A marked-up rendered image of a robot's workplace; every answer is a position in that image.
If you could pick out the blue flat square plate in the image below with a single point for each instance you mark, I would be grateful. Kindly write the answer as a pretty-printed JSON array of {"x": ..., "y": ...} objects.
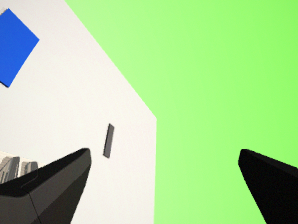
[{"x": 16, "y": 44}]

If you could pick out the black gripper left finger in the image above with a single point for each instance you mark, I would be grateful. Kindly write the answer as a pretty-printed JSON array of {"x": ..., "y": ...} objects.
[{"x": 48, "y": 195}]

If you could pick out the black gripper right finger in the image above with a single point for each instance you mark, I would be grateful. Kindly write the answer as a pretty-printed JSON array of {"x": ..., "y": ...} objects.
[{"x": 273, "y": 185}]

